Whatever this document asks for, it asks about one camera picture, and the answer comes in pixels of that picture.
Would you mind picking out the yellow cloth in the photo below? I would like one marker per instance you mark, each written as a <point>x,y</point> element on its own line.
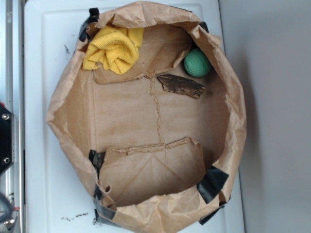
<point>117,49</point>

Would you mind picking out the brown paper bag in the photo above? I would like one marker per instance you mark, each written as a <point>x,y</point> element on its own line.
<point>152,160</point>

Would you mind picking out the dark wood bark piece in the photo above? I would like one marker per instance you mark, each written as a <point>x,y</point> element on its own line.
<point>181,85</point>

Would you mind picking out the green textured ball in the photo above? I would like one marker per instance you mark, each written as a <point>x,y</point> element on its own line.
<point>197,64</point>

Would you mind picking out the black mounting plate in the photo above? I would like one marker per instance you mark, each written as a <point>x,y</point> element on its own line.
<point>6,138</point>

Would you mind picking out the aluminium frame rail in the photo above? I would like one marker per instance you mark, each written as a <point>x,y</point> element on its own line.
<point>12,183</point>

